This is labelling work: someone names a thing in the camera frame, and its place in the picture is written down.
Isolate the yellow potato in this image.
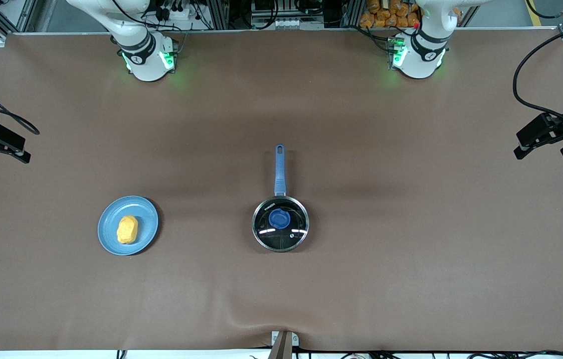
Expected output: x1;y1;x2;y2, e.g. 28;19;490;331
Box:
117;215;139;245

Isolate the glass lid with blue knob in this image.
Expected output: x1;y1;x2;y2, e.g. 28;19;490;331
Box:
253;197;309;251

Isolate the blue round plate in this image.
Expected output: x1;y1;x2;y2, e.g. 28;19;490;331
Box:
97;195;160;256

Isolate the bag of orange items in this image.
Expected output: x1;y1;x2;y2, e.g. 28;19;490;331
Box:
360;0;421;29

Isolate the brown table mat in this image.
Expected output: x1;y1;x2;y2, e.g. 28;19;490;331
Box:
0;29;563;352

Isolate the white power strip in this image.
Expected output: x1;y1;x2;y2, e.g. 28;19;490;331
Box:
147;4;197;29

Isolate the grey control box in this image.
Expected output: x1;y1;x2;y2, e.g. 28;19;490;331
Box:
250;0;308;29

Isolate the black pot with blue handle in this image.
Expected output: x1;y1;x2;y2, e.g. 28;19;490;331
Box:
251;144;310;253

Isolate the silver clamp bracket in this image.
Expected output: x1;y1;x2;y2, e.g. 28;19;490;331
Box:
271;330;300;359

